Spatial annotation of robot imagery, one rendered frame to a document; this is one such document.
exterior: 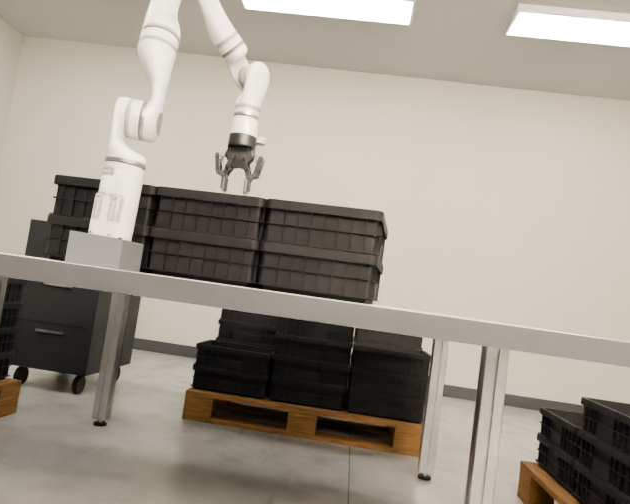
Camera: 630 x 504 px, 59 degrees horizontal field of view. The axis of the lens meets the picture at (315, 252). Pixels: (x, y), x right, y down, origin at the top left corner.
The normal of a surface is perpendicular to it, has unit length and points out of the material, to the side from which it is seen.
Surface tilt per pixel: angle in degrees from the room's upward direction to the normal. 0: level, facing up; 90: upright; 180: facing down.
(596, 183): 90
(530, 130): 90
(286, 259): 90
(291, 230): 90
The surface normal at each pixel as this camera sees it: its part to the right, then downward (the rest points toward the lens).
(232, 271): -0.16, -0.10
